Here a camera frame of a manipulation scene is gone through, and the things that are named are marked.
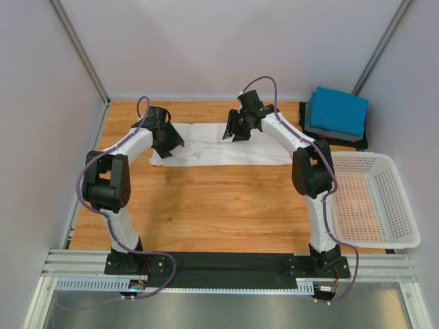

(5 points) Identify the grey slotted cable duct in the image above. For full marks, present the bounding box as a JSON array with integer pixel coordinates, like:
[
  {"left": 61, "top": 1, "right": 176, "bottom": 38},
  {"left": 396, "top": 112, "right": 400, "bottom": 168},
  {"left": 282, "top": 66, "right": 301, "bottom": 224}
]
[{"left": 54, "top": 277, "right": 314, "bottom": 296}]

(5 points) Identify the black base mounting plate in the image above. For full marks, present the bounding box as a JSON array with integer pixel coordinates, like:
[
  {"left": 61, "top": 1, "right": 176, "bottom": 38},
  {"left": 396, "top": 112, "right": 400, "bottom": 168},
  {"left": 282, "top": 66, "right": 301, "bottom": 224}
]
[{"left": 104, "top": 250, "right": 351, "bottom": 288}]

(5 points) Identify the right aluminium corner post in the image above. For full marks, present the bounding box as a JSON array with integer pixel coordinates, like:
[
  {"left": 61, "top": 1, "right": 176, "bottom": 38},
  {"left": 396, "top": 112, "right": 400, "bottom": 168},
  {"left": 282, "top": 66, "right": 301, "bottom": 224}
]
[{"left": 351, "top": 0, "right": 415, "bottom": 96}]

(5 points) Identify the white t-shirt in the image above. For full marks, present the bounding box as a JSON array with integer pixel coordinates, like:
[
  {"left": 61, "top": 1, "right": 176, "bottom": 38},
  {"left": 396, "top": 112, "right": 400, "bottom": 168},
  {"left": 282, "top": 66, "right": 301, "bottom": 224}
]
[{"left": 150, "top": 123, "right": 292, "bottom": 167}]

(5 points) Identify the purple cable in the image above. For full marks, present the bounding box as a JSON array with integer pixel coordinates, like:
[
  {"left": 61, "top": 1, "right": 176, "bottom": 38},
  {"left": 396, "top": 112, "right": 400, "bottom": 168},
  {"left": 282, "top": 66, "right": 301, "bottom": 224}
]
[
  {"left": 239, "top": 75, "right": 360, "bottom": 306},
  {"left": 54, "top": 96, "right": 178, "bottom": 313}
]

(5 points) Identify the aluminium corner post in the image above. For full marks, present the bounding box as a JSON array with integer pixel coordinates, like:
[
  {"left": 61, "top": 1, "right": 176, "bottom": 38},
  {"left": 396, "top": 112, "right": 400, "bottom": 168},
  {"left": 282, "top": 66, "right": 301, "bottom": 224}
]
[
  {"left": 48, "top": 0, "right": 110, "bottom": 105},
  {"left": 351, "top": 0, "right": 415, "bottom": 96}
]

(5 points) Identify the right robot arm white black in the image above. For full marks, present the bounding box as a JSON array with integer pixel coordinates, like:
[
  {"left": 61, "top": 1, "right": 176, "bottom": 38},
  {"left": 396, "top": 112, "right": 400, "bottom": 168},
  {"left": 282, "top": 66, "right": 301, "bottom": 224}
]
[{"left": 223, "top": 90, "right": 341, "bottom": 277}]

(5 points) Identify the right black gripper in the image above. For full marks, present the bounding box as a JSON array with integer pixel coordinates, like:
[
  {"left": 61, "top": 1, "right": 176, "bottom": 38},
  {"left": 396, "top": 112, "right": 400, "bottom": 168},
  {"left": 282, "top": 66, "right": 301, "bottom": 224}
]
[{"left": 224, "top": 109, "right": 252, "bottom": 142}]

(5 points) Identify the aluminium frame rail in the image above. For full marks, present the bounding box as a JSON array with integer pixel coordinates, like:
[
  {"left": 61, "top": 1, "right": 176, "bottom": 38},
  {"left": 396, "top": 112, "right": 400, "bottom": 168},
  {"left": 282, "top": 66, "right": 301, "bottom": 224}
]
[{"left": 41, "top": 249, "right": 418, "bottom": 283}]

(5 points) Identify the folded black t-shirt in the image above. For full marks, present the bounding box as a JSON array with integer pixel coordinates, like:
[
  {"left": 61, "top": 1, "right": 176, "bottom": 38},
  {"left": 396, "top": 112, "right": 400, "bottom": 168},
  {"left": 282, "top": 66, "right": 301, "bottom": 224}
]
[{"left": 299, "top": 102, "right": 368, "bottom": 151}]

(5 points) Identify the white plastic perforated basket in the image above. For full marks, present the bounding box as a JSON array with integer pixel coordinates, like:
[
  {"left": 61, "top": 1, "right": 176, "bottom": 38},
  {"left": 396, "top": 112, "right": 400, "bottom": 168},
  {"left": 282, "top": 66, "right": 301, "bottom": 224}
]
[{"left": 331, "top": 151, "right": 421, "bottom": 249}]

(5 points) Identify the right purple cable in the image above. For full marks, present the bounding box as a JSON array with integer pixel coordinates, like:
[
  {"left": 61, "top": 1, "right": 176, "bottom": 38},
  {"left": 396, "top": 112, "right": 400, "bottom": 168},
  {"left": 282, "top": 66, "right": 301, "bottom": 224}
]
[{"left": 239, "top": 75, "right": 360, "bottom": 306}]

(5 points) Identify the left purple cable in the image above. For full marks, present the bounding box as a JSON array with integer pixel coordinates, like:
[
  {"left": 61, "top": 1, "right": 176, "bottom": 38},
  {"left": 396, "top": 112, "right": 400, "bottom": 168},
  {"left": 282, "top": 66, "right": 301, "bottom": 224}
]
[{"left": 54, "top": 96, "right": 178, "bottom": 313}]

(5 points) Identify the folded red t-shirt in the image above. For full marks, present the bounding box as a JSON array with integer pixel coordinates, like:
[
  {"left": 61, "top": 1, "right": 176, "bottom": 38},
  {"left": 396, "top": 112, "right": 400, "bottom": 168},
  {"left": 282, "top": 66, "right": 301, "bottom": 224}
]
[{"left": 317, "top": 134, "right": 339, "bottom": 143}]

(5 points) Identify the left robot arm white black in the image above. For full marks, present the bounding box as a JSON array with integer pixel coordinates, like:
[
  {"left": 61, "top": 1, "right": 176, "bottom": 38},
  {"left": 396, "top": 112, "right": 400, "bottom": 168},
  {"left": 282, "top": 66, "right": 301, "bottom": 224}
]
[{"left": 77, "top": 106, "right": 185, "bottom": 275}]

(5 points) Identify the left aluminium corner post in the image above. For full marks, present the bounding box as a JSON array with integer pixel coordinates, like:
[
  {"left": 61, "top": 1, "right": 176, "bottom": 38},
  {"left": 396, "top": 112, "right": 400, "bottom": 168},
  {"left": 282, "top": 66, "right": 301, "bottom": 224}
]
[{"left": 48, "top": 0, "right": 110, "bottom": 105}]

